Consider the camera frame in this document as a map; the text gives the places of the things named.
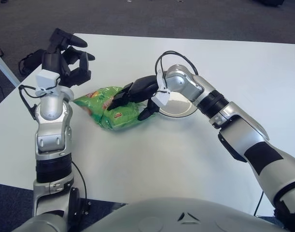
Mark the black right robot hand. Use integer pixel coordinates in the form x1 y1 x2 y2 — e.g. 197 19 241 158
106 74 160 121

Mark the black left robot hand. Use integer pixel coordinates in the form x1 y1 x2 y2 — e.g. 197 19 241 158
41 28 96 89

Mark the green snack bag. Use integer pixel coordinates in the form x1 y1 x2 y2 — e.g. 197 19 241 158
72 86 157 131

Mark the white plate with black rim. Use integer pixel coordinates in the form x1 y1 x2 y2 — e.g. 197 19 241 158
159 93 199 118

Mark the black backpack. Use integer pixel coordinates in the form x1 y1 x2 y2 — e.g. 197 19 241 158
18 49 45 75

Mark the white table leg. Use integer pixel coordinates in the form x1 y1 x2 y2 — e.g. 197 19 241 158
0 49 20 87

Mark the grey robot torso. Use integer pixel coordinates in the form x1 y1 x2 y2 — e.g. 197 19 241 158
74 197 283 232

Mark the black bulky floor object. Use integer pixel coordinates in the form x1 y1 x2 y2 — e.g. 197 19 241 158
252 0 285 5

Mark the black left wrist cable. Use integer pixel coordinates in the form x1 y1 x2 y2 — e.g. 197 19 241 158
18 84 42 120

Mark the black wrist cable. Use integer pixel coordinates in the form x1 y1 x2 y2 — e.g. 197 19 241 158
18 84 42 120
155 50 199 75

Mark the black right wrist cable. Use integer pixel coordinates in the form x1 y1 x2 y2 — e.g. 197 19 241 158
155 50 199 75

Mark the thin black elbow cable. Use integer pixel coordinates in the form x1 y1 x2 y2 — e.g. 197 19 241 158
71 161 88 202

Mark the thin black shoulder cable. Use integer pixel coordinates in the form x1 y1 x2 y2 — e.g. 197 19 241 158
253 190 264 216

